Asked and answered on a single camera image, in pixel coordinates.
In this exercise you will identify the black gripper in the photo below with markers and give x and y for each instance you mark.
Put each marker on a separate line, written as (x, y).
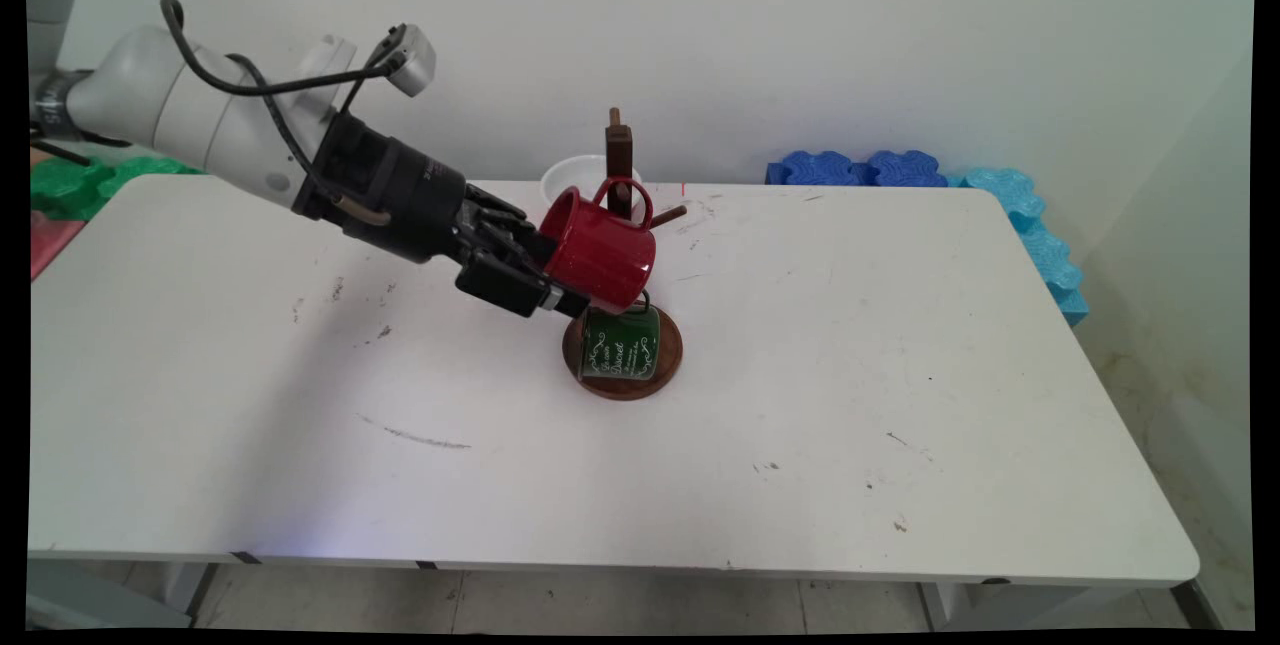
(400, 195)

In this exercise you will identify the red enamel mug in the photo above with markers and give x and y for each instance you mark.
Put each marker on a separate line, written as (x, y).
(605, 255)

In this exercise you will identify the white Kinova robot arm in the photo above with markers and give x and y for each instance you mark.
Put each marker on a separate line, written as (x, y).
(150, 95)

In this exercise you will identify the white bowl red outside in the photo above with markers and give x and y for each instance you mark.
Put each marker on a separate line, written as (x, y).
(572, 173)

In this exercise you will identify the green enamel mug white print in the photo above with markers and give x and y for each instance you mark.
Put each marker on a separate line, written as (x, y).
(620, 345)

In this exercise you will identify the dark wooden mug tree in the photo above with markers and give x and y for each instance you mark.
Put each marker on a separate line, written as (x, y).
(619, 150)

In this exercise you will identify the dark blue foam mat tile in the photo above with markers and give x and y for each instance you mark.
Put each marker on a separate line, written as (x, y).
(905, 169)
(820, 169)

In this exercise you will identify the green foam mat tile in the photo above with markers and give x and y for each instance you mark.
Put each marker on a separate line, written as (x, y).
(70, 185)

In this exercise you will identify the thin black rod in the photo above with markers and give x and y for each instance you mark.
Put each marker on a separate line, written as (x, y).
(60, 152)

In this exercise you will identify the pink foam mat tile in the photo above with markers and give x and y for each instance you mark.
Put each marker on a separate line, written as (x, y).
(48, 240)

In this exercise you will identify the white table leg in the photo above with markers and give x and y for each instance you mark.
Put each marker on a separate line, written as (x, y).
(185, 587)
(990, 605)

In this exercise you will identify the light blue foam mat tile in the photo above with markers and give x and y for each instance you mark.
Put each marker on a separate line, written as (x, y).
(1040, 250)

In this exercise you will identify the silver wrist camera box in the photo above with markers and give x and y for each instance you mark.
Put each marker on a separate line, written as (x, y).
(412, 60)

